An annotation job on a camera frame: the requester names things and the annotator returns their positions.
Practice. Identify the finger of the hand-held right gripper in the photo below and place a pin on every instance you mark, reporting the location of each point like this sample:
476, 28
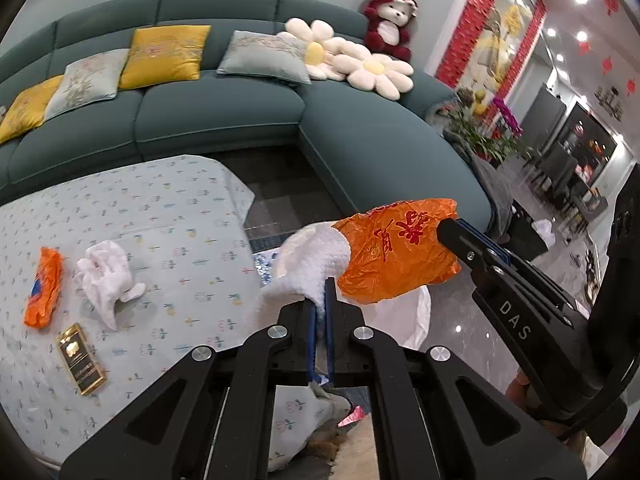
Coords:
470, 260
530, 275

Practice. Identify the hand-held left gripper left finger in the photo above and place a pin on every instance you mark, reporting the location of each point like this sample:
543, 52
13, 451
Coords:
311, 340

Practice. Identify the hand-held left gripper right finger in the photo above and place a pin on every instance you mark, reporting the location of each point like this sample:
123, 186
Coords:
330, 340

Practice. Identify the orange plastic bag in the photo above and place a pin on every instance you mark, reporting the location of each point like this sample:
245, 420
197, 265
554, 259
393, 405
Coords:
395, 255

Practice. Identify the white paper towel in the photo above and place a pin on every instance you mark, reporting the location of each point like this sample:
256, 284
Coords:
310, 260

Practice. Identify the person's right hand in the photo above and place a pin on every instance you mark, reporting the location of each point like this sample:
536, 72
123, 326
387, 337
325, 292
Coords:
517, 392

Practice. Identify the black bag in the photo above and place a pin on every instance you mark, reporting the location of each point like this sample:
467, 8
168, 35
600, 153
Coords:
522, 240

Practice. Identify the white crumpled plastic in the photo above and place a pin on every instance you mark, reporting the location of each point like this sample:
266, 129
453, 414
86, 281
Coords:
544, 232

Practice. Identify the grey blanket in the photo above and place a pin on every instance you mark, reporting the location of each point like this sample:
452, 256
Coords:
487, 180

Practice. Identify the blue white patterned sheet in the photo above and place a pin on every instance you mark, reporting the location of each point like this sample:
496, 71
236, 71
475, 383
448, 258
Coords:
265, 265

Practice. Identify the green potted plant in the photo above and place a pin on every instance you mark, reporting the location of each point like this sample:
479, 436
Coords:
480, 135

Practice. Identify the purple orchid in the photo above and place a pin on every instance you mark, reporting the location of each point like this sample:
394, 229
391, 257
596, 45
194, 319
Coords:
507, 115

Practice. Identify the yellow ornament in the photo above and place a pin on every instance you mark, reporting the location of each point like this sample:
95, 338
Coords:
480, 102

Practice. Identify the floral light blue tablecloth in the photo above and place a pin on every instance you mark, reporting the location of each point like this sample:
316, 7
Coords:
175, 220

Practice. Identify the crumpled white tissue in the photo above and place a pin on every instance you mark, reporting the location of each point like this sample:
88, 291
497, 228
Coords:
107, 275

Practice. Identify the white daisy flower pillow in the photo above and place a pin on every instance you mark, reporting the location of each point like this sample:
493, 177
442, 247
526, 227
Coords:
372, 67
312, 50

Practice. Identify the gold box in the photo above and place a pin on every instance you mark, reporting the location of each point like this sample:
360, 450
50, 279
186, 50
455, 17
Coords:
80, 360

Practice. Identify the teal fabric sofa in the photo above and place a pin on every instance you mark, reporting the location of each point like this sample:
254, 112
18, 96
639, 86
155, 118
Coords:
225, 110

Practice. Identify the red and white teddy bear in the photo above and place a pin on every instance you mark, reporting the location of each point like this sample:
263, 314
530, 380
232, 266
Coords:
390, 25

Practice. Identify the orange snack packet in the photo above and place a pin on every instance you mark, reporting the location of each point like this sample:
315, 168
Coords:
45, 285

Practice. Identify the grey-blue embroidered cushion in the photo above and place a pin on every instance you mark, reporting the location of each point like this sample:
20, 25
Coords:
85, 82
265, 55

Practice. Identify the yellow embroidered cushion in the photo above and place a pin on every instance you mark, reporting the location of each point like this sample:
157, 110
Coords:
27, 107
165, 55

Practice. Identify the red bordered wall mural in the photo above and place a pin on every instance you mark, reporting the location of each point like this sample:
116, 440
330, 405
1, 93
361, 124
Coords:
505, 25

